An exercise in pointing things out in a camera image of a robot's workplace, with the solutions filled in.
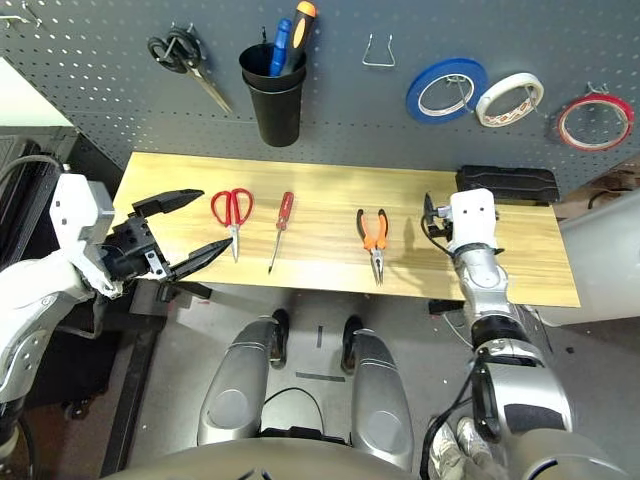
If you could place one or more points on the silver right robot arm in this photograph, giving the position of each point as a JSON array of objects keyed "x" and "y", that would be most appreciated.
[{"x": 485, "y": 280}]

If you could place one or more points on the silver left robot leg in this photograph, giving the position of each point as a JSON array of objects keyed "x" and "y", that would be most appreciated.
[{"x": 235, "y": 390}]

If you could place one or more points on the white tape roll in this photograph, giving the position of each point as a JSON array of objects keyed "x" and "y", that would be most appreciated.
[{"x": 505, "y": 84}]

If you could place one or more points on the white sneaker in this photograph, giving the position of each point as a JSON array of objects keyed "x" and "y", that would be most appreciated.
[
  {"x": 445, "y": 450},
  {"x": 472, "y": 437}
]

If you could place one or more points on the silver robot leg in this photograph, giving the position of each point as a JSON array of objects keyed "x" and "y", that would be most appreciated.
[
  {"x": 235, "y": 390},
  {"x": 380, "y": 400}
]

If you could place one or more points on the khaki trouser leg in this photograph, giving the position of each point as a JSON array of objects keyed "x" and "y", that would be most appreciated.
[{"x": 475, "y": 472}]

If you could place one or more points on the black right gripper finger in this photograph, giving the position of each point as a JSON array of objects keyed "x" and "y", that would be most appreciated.
[{"x": 428, "y": 210}]

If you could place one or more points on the light grey box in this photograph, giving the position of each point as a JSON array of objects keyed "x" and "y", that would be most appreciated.
[{"x": 600, "y": 265}]

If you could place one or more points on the grey robot torso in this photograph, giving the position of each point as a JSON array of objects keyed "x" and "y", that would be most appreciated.
[{"x": 250, "y": 460}]

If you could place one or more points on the black plastic cup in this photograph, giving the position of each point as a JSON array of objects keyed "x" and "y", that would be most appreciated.
[
  {"x": 277, "y": 120},
  {"x": 260, "y": 62}
]

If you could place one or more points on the grey perforated pegboard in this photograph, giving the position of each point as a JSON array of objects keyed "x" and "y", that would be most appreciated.
[{"x": 350, "y": 100}]

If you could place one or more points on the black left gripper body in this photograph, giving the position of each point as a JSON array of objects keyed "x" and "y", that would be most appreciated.
[{"x": 132, "y": 250}]

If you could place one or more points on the black metal frame leg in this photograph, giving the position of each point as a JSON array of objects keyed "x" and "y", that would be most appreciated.
[{"x": 135, "y": 375}]

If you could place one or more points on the black cup hook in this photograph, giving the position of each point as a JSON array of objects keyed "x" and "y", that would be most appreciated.
[{"x": 262, "y": 35}]

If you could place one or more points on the silver peg hook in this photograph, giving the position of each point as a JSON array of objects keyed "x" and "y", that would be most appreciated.
[
  {"x": 595, "y": 89},
  {"x": 175, "y": 42},
  {"x": 457, "y": 80},
  {"x": 532, "y": 92}
]

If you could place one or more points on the orange black needle-nose pliers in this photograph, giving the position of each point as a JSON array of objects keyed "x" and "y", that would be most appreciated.
[{"x": 375, "y": 242}]

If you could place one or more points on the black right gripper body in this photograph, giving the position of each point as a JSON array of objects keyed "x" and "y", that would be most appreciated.
[{"x": 442, "y": 227}]

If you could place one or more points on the black table bracket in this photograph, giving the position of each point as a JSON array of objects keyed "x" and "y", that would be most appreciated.
[
  {"x": 190, "y": 291},
  {"x": 445, "y": 306}
]

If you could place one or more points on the silver right robot leg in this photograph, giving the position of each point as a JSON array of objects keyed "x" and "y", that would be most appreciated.
[{"x": 380, "y": 400}]

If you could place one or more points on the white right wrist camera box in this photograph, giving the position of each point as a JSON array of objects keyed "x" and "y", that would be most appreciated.
[{"x": 472, "y": 220}]

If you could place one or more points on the red tape roll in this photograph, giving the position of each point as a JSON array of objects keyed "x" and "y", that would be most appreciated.
[{"x": 625, "y": 107}]

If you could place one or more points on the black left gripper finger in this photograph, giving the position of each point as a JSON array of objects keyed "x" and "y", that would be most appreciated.
[
  {"x": 167, "y": 201},
  {"x": 200, "y": 259}
]

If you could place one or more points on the black flat tool case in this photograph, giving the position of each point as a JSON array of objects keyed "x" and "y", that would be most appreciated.
[{"x": 510, "y": 182}]

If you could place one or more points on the blue tape roll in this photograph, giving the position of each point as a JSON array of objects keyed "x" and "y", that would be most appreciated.
[{"x": 412, "y": 97}]

